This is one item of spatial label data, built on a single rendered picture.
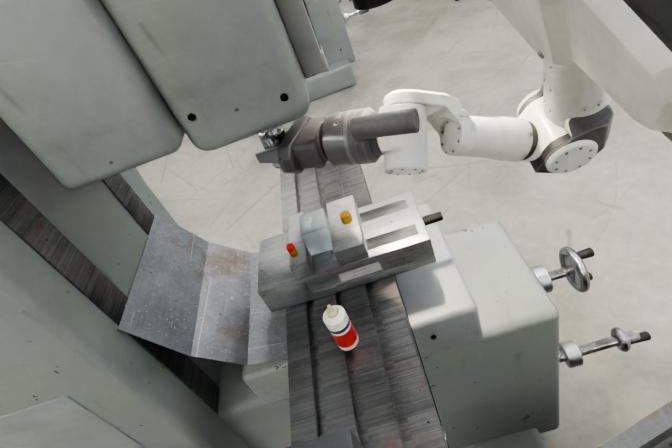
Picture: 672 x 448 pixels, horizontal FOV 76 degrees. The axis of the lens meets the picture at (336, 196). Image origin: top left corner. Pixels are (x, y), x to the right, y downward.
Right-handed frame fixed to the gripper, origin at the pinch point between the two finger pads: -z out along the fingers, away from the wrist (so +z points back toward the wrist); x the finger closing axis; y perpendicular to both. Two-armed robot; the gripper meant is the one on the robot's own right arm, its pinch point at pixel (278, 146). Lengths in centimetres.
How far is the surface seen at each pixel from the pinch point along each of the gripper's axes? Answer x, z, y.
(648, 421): 2, 61, 84
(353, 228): 1.6, 8.4, 19.5
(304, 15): -3.4, 12.2, -19.3
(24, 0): 17.5, -8.7, -34.3
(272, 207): -116, -115, 122
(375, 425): 32.1, 16.9, 30.6
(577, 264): -20, 48, 56
